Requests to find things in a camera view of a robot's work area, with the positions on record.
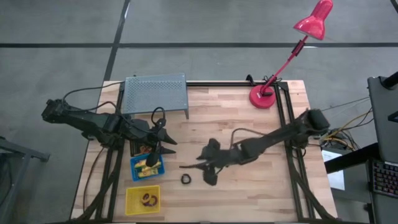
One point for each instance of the black desk bar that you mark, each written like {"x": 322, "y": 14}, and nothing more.
{"x": 351, "y": 158}

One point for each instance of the backlit black keyboard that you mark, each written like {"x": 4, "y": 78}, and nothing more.
{"x": 385, "y": 179}

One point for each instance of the black plastic basket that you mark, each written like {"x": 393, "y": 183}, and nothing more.
{"x": 134, "y": 148}

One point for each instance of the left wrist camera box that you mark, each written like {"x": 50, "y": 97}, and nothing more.
{"x": 160, "y": 124}

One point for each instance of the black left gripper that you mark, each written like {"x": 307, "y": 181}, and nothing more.
{"x": 154, "y": 133}

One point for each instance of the blue plastic basket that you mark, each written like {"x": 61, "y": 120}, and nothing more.
{"x": 134, "y": 174}

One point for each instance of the red desk lamp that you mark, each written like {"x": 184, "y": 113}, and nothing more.
{"x": 262, "y": 99}

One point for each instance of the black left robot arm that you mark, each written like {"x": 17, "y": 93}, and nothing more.
{"x": 93, "y": 121}

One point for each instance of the black aluminium table frame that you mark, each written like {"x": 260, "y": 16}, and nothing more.
{"x": 217, "y": 84}

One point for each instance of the white paper sheet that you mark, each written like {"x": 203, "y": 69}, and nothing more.
{"x": 335, "y": 180}

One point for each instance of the grey perforated metal shelf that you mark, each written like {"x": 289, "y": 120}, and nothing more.
{"x": 155, "y": 93}

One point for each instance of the yellow plastic basket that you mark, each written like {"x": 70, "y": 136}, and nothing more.
{"x": 135, "y": 202}

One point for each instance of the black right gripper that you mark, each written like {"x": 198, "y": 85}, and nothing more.
{"x": 214, "y": 158}

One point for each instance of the grey metal table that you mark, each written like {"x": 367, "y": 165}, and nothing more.
{"x": 18, "y": 149}

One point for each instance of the black pole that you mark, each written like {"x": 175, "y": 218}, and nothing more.
{"x": 391, "y": 81}

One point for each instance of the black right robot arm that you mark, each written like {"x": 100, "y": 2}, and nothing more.
{"x": 280, "y": 135}

